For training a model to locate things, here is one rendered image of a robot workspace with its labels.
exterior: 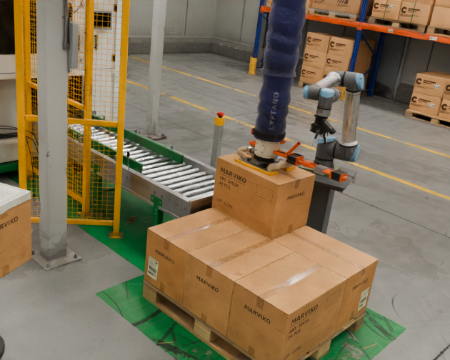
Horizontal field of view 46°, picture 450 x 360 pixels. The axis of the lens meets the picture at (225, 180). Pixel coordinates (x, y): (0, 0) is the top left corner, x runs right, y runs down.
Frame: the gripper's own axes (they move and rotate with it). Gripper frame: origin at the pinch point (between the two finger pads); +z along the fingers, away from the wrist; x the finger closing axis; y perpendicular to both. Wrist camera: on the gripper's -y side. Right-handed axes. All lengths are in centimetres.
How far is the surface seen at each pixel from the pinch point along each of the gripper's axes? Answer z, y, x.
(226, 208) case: 63, 56, 19
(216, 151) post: 51, 133, -46
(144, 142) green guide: 60, 203, -20
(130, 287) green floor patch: 123, 84, 80
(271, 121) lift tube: -8.3, 35.7, 8.8
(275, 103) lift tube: -21.0, 34.4, 9.0
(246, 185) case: 38, 40, 20
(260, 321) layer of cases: 84, -33, 79
